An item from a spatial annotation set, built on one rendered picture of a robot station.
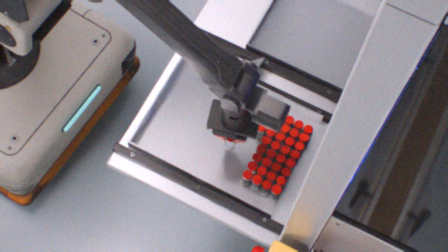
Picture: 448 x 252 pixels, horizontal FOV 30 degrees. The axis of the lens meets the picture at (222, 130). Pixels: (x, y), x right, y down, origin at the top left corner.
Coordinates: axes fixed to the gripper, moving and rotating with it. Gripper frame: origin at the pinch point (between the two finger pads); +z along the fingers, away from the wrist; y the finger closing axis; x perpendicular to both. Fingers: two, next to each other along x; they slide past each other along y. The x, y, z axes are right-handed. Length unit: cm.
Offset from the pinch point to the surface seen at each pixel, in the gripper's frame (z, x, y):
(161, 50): 93, 73, -33
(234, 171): 6.6, -4.5, 2.4
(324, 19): 5.7, 38.5, 14.9
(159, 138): 6.5, -0.8, -15.2
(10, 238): 95, -5, -62
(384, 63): -75, -23, 17
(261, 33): 5.8, 30.9, 1.2
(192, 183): 4.9, -10.1, -5.8
